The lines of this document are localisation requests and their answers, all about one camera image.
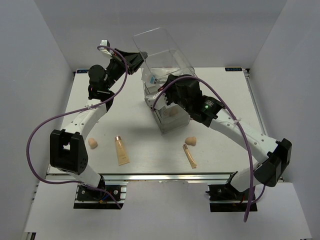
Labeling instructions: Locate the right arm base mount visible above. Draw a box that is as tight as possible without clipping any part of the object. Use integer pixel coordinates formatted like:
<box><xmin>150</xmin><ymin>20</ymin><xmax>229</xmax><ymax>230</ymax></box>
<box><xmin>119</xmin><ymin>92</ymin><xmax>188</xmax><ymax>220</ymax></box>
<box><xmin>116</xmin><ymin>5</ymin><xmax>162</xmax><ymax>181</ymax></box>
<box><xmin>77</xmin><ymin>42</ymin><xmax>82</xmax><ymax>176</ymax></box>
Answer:
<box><xmin>205</xmin><ymin>184</ymin><xmax>249</xmax><ymax>213</ymax></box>

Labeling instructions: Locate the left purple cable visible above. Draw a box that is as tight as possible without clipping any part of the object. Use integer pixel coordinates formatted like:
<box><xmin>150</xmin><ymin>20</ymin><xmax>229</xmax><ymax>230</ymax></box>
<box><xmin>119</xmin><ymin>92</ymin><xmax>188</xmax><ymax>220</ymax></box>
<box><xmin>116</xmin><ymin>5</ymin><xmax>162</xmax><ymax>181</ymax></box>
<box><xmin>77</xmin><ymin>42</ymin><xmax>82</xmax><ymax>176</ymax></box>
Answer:
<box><xmin>26</xmin><ymin>45</ymin><xmax>133</xmax><ymax>210</ymax></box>

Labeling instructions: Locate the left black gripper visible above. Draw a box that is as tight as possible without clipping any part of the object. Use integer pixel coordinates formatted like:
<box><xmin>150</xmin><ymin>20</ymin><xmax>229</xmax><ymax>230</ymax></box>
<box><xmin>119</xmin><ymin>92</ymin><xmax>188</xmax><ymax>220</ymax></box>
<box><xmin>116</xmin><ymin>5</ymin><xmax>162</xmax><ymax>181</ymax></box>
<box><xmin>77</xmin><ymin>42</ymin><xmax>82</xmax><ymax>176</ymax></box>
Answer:
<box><xmin>104</xmin><ymin>48</ymin><xmax>148</xmax><ymax>91</ymax></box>

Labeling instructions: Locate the clear plastic organizer box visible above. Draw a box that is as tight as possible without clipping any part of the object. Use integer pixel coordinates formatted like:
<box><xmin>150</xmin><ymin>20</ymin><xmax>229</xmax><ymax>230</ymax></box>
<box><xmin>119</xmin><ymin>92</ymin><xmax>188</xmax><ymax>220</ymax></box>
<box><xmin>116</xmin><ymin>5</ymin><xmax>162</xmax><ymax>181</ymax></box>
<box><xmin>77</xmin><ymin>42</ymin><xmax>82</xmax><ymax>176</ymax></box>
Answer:
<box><xmin>132</xmin><ymin>27</ymin><xmax>195</xmax><ymax>135</ymax></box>

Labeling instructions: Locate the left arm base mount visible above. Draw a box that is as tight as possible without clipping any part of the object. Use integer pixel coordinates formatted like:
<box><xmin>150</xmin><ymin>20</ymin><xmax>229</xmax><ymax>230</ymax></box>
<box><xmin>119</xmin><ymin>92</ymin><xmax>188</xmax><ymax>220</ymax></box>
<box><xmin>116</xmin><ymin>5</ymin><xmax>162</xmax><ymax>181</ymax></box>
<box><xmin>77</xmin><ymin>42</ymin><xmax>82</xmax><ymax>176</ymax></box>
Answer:
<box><xmin>73</xmin><ymin>181</ymin><xmax>127</xmax><ymax>210</ymax></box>

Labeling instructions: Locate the purple cable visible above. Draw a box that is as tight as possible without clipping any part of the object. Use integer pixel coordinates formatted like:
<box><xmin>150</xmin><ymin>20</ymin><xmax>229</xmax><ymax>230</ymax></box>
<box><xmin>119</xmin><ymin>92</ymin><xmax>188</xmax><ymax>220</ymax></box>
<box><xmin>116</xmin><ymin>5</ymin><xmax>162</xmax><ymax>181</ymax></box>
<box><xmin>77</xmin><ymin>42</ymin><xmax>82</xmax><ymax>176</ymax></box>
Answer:
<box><xmin>26</xmin><ymin>45</ymin><xmax>133</xmax><ymax>210</ymax></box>
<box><xmin>152</xmin><ymin>76</ymin><xmax>266</xmax><ymax>223</ymax></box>

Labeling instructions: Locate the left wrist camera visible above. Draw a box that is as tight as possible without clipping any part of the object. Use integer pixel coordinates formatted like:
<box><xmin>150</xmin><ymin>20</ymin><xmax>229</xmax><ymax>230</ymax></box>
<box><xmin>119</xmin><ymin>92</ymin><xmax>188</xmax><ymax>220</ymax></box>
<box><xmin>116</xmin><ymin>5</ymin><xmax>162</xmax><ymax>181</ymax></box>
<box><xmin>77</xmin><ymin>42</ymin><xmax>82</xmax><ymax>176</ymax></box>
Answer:
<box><xmin>97</xmin><ymin>39</ymin><xmax>112</xmax><ymax>59</ymax></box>

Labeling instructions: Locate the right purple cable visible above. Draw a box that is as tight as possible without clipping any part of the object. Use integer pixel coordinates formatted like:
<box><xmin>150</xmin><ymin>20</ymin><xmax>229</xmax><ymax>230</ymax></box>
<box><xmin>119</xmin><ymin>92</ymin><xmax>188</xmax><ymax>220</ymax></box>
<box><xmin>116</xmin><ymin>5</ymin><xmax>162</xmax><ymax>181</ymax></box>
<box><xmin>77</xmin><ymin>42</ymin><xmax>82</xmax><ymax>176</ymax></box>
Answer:
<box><xmin>152</xmin><ymin>76</ymin><xmax>266</xmax><ymax>223</ymax></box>

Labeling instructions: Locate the white sachet packet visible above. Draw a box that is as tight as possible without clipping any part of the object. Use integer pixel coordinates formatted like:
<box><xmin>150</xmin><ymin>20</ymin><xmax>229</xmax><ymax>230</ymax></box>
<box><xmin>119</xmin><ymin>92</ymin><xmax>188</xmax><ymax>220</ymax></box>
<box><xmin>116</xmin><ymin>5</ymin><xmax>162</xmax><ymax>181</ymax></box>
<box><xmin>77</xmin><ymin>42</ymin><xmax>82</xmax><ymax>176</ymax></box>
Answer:
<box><xmin>141</xmin><ymin>67</ymin><xmax>177</xmax><ymax>87</ymax></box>

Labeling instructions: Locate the aluminium front rail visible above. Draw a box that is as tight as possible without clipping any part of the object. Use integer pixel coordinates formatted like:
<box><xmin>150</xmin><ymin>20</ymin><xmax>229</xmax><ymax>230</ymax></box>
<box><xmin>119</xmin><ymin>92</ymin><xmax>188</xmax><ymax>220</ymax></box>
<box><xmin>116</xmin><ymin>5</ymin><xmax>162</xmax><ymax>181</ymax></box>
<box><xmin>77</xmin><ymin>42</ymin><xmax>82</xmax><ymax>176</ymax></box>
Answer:
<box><xmin>46</xmin><ymin>172</ymin><xmax>238</xmax><ymax>184</ymax></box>

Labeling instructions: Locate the thin gold cream tube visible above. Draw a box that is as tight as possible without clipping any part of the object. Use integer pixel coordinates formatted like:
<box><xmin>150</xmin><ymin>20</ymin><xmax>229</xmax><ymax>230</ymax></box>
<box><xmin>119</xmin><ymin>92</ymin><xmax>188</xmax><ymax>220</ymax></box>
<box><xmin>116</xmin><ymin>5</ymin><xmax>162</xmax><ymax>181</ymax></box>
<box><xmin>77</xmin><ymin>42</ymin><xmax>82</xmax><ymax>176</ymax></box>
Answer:
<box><xmin>182</xmin><ymin>144</ymin><xmax>197</xmax><ymax>169</ymax></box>

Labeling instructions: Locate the beige sponge near centre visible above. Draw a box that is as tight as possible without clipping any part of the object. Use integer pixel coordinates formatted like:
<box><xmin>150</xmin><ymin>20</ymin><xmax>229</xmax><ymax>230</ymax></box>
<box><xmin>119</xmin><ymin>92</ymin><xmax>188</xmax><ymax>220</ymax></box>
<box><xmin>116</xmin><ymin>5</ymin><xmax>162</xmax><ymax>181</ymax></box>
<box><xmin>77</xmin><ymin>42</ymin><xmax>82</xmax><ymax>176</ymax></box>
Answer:
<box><xmin>184</xmin><ymin>136</ymin><xmax>197</xmax><ymax>147</ymax></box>

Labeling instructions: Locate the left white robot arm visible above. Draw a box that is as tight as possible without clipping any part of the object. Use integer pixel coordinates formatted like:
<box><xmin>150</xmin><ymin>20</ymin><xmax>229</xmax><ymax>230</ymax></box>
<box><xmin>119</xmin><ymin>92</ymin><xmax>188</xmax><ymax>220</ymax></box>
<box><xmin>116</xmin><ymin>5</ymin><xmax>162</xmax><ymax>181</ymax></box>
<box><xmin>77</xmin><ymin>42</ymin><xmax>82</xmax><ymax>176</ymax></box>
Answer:
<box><xmin>50</xmin><ymin>45</ymin><xmax>148</xmax><ymax>200</ymax></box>

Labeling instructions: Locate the wide gold cream tube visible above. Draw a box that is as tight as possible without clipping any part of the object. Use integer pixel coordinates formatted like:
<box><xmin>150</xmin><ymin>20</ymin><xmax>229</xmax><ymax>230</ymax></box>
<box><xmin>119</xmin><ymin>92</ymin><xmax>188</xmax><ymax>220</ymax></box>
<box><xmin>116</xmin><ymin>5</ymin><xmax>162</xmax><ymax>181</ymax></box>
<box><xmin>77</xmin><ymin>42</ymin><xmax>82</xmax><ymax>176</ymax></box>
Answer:
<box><xmin>115</xmin><ymin>136</ymin><xmax>130</xmax><ymax>166</ymax></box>

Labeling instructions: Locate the blue table label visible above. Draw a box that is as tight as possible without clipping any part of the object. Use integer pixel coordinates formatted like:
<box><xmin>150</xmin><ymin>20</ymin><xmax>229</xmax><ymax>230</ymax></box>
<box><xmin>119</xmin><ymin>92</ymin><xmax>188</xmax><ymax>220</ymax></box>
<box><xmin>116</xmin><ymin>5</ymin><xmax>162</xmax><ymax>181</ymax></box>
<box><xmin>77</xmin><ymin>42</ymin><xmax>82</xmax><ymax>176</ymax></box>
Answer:
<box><xmin>224</xmin><ymin>67</ymin><xmax>243</xmax><ymax>72</ymax></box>
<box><xmin>75</xmin><ymin>69</ymin><xmax>89</xmax><ymax>74</ymax></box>

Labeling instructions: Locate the right blue table label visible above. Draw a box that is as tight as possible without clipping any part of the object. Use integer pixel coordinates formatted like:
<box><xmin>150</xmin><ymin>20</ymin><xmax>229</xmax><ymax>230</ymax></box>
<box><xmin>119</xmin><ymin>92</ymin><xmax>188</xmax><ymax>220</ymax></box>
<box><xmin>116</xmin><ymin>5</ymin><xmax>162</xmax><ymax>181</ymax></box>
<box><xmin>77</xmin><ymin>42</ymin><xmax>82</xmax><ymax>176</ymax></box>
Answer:
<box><xmin>224</xmin><ymin>67</ymin><xmax>243</xmax><ymax>72</ymax></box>

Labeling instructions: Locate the beige sponge at left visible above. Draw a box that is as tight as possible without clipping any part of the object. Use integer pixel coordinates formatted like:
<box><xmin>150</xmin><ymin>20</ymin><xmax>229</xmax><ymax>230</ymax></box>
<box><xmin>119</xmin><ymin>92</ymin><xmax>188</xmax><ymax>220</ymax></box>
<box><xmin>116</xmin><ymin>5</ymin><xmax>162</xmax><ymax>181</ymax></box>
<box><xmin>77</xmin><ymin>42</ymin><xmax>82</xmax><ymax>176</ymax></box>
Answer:
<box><xmin>88</xmin><ymin>138</ymin><xmax>98</xmax><ymax>149</ymax></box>

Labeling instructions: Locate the left blue table label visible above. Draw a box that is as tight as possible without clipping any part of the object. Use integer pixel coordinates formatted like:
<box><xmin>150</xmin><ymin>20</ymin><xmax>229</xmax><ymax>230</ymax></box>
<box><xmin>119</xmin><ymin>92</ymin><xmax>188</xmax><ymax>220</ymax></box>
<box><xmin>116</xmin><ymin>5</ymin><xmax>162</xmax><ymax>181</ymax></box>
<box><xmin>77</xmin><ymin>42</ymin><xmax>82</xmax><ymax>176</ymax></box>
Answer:
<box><xmin>75</xmin><ymin>69</ymin><xmax>89</xmax><ymax>74</ymax></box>

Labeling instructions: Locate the beige sponge inside box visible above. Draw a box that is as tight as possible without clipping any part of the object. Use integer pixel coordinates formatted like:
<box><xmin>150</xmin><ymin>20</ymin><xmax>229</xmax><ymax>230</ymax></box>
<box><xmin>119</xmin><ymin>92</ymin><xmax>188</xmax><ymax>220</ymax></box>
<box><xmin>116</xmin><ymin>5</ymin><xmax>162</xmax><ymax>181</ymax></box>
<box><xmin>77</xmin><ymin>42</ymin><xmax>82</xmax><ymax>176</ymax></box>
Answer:
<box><xmin>169</xmin><ymin>107</ymin><xmax>179</xmax><ymax>117</ymax></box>

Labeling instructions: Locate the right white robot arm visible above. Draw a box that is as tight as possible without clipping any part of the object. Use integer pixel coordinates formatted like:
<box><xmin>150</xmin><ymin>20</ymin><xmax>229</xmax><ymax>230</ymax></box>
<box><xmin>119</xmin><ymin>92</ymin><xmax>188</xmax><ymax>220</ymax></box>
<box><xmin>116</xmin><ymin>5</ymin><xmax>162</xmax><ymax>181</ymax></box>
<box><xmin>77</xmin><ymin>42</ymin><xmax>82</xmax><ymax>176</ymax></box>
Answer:
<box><xmin>158</xmin><ymin>74</ymin><xmax>292</xmax><ymax>200</ymax></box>

